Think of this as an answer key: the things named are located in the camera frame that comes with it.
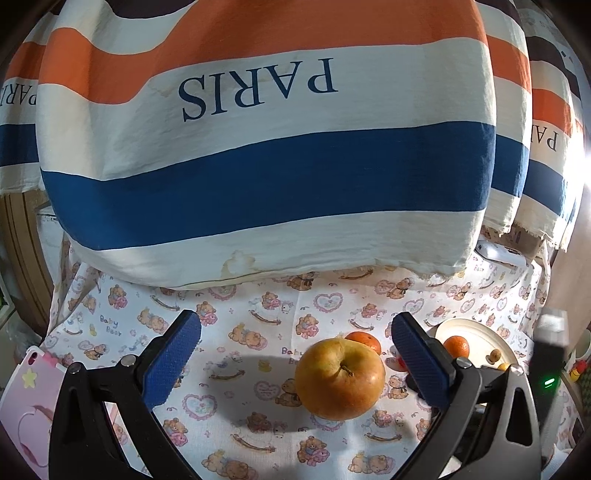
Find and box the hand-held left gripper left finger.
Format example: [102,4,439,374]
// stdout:
[48,310,202,480]

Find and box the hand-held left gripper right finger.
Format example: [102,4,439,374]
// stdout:
[392,311,543,480]

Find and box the large orange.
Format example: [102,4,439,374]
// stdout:
[443,336,470,360]

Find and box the small tangerine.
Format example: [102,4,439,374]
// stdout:
[345,331,382,356]

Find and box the cream round plate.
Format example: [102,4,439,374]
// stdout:
[427,318,518,407]

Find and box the large yellow-red apple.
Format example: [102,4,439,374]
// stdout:
[294,337,386,421]

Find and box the white cup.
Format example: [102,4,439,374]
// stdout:
[573,329,591,363]

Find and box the bear-printed cloth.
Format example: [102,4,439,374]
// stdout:
[46,249,555,480]

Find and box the wooden panel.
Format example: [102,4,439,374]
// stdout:
[547,185,591,319]

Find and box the white remote control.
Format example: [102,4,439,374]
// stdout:
[475,242,527,267]

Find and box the striped hanging cloth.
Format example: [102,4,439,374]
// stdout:
[0,41,51,195]
[36,0,497,291]
[475,0,585,252]

